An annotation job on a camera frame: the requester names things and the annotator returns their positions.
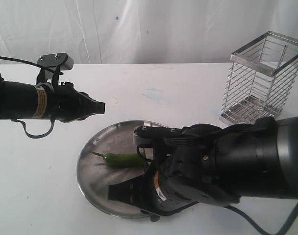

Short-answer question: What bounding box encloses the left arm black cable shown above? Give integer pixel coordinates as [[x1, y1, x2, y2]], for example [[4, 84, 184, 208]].
[[0, 55, 64, 139]]

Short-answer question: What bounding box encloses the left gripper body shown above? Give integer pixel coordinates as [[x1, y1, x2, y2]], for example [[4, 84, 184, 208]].
[[45, 82, 90, 122]]

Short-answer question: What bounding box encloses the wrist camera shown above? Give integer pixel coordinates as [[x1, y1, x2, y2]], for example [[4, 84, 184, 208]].
[[37, 53, 74, 71], [132, 126, 185, 146]]

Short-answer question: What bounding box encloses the green chili pepper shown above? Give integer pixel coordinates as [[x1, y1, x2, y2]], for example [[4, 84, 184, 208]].
[[92, 152, 148, 168]]

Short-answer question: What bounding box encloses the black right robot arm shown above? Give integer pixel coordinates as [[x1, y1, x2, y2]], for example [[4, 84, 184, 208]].
[[107, 117, 298, 216]]

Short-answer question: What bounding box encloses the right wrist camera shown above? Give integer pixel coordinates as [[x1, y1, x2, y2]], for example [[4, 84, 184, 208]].
[[132, 126, 185, 146]]

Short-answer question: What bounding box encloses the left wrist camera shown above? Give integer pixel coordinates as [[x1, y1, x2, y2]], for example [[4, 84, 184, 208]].
[[37, 53, 74, 71]]

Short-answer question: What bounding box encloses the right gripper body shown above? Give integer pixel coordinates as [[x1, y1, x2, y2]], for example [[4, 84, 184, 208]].
[[140, 162, 188, 216]]

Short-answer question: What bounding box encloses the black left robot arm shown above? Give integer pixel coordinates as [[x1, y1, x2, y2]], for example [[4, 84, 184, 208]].
[[0, 79, 105, 122]]

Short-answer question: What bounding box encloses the round steel plate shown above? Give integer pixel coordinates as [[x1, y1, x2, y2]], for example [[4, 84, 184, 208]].
[[77, 120, 161, 219]]

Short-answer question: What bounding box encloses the chrome wire utensil holder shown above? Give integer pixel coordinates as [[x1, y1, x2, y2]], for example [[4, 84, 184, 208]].
[[220, 31, 298, 125]]

